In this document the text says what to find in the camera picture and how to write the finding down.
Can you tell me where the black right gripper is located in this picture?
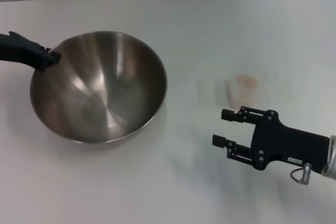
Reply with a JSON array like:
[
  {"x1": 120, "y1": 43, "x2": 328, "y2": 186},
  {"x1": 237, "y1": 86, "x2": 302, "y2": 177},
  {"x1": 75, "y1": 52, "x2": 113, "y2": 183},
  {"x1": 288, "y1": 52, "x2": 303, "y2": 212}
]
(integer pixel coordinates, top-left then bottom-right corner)
[{"x1": 212, "y1": 105, "x2": 330, "y2": 175}]

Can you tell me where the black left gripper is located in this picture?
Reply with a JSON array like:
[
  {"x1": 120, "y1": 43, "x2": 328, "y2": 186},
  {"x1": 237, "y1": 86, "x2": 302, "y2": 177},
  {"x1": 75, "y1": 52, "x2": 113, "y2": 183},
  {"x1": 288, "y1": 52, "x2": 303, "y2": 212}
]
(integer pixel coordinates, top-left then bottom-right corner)
[{"x1": 0, "y1": 31, "x2": 62, "y2": 73}]

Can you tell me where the stainless steel mixing bowl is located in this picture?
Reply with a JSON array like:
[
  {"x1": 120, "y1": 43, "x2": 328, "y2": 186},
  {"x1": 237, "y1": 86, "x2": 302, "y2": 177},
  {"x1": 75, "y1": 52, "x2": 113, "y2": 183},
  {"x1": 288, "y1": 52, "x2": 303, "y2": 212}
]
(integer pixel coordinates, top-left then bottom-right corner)
[{"x1": 29, "y1": 30, "x2": 168, "y2": 145}]

